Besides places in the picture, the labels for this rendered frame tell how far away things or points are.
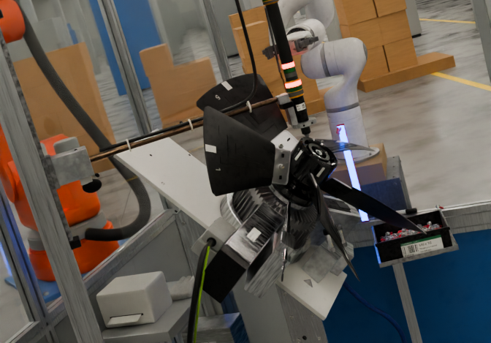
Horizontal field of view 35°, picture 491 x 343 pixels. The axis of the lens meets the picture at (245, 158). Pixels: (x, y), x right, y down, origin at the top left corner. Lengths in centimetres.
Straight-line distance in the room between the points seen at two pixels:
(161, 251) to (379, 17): 786
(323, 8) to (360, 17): 754
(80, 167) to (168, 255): 86
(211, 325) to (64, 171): 58
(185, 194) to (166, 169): 10
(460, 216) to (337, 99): 60
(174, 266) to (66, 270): 82
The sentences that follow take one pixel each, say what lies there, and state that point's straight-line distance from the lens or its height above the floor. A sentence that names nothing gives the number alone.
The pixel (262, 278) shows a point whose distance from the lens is 191.
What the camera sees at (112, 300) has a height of 95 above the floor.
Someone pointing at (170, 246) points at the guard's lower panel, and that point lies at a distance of 283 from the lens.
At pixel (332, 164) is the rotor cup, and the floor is 119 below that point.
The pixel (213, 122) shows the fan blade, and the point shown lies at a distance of 190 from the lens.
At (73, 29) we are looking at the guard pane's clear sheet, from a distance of 260.
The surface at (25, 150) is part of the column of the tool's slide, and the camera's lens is 201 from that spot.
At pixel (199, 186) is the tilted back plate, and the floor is 120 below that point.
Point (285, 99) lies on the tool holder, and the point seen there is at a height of 137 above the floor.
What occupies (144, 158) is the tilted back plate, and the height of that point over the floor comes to 132.
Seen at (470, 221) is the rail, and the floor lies 81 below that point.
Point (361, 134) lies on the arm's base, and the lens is 281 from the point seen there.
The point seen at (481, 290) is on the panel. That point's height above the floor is 57.
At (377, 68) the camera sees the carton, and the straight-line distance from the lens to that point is 1035.
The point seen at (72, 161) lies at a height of 139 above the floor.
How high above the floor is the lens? 168
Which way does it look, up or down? 12 degrees down
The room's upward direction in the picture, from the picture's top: 16 degrees counter-clockwise
